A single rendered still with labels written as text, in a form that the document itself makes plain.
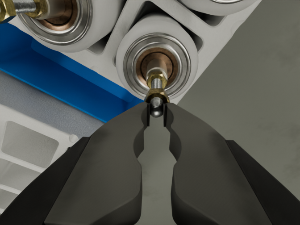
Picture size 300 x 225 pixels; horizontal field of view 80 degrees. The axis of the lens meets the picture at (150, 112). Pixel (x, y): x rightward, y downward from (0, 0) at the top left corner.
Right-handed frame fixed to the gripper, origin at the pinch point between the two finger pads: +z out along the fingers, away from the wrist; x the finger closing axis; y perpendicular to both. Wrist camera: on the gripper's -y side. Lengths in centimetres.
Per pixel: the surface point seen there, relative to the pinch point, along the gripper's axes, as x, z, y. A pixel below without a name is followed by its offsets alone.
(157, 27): 0.0, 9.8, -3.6
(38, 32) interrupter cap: -12.1, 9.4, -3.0
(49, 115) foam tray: -21.2, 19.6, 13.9
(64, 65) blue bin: -23.2, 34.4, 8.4
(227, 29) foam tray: 9.6, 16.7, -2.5
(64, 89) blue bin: -20.1, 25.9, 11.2
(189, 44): 3.4, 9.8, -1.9
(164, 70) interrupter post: 0.7, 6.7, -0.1
